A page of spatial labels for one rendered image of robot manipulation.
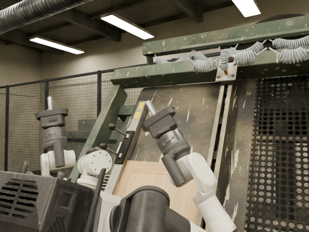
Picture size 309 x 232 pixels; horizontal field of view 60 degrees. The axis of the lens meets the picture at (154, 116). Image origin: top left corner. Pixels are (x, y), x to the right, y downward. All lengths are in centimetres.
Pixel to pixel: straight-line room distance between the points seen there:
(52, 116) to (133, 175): 49
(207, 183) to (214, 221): 10
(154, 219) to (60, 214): 19
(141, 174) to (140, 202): 70
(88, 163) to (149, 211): 24
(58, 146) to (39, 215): 49
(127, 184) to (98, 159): 59
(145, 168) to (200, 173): 58
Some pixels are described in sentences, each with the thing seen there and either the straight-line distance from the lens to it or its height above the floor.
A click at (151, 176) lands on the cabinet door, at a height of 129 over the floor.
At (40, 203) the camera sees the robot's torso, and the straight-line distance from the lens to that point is 60.
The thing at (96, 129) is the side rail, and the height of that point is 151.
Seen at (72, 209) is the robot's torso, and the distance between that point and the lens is 63.
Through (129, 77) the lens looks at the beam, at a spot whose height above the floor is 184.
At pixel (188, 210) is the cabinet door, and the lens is 117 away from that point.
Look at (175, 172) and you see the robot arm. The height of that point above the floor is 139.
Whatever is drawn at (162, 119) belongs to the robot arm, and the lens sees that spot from 85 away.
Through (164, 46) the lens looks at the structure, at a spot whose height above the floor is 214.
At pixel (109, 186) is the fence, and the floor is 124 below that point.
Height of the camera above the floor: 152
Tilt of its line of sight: 2 degrees up
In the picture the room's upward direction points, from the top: straight up
